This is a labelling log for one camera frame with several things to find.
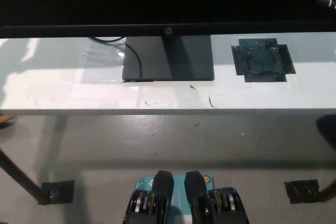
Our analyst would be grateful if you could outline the brown wooden object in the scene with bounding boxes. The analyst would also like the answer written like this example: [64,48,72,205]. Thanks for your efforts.
[0,114,14,130]

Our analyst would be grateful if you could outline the black tape patch on table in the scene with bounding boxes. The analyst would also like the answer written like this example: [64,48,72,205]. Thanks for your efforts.
[230,38,297,83]

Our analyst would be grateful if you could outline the black monitor stand base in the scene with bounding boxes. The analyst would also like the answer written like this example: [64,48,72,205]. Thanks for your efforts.
[122,34,215,82]

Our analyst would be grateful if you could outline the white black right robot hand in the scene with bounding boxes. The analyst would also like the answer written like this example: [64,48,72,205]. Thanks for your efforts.
[316,0,336,10]

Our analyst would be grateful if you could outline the black ribbed right robot body block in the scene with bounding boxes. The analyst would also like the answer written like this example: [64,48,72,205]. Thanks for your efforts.
[183,170,249,224]

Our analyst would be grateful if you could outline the black bulky floor object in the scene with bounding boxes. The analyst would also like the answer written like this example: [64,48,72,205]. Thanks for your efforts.
[315,114,336,154]

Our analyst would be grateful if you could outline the clear plastic tape sheet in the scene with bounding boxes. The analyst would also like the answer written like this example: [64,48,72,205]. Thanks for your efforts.
[78,47,125,83]

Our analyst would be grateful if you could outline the black ribbed robot body block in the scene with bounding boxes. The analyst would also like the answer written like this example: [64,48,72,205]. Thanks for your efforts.
[183,170,249,224]
[122,170,175,224]

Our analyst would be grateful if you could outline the black monitor cable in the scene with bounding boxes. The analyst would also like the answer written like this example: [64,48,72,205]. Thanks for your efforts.
[92,36,143,81]

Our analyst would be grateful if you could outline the black ribbed left robot body block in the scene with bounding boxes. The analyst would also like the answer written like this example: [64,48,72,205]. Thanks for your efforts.
[122,170,175,224]

